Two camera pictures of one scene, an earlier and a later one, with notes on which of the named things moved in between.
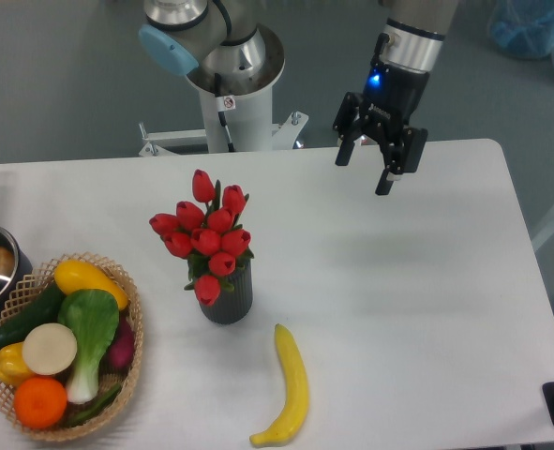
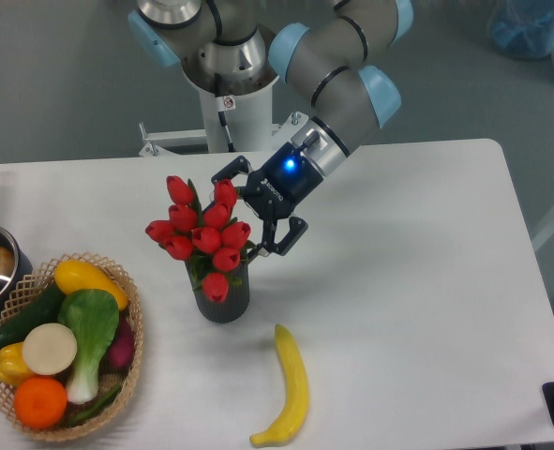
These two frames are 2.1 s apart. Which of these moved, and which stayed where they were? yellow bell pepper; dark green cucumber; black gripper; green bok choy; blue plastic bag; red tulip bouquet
Moved: black gripper; red tulip bouquet
Stayed: blue plastic bag; dark green cucumber; yellow bell pepper; green bok choy
